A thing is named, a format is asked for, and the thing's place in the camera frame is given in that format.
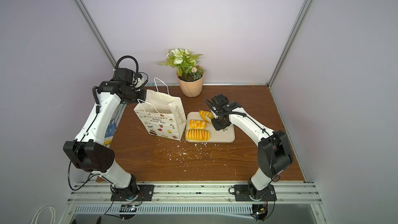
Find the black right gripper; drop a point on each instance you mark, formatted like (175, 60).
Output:
(221, 121)

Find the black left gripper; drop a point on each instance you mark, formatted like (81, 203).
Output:
(143, 95)

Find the ridged oval bread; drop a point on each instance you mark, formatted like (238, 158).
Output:
(206, 116)

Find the small twisted bread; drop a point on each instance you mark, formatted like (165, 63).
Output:
(197, 124)

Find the white printed paper gift bag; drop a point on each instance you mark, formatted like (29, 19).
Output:
(162, 115)

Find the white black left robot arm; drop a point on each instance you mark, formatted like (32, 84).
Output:
(87, 151)

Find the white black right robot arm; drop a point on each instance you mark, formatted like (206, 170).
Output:
(274, 151)

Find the long ridged bread front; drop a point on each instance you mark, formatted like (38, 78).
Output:
(198, 135)

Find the beige rectangular tray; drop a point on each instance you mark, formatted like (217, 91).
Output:
(226, 135)

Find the potted plant in pink pot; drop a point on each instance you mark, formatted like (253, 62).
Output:
(189, 73)

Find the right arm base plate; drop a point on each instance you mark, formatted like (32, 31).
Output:
(241, 192)

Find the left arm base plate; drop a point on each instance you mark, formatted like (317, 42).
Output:
(142, 192)

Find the aluminium front rail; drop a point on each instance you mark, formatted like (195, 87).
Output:
(214, 192)

